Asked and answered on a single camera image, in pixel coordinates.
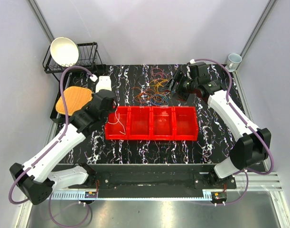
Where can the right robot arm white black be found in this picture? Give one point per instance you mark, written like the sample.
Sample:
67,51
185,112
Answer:
251,142

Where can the black tray under pad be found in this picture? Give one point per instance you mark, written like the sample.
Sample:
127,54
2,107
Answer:
78,78

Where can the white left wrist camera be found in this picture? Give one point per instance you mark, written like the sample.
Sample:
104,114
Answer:
102,82

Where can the white bowl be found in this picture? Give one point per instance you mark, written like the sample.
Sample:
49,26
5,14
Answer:
64,51

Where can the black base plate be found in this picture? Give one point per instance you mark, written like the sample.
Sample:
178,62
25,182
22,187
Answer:
157,182

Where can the black wire dish rack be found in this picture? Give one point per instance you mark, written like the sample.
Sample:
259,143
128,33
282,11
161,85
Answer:
89,58

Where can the aluminium frame rail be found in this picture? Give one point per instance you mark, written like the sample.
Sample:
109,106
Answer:
258,180

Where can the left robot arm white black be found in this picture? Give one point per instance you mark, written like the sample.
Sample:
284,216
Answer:
36,177

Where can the pale blue mug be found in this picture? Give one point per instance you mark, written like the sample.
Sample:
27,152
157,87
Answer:
233,62

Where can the orange woven pad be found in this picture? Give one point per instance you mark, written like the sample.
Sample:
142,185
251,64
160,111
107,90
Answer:
76,97

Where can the black marbled mat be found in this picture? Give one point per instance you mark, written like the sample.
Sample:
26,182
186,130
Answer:
214,140

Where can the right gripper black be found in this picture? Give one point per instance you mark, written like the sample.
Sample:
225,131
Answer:
180,77

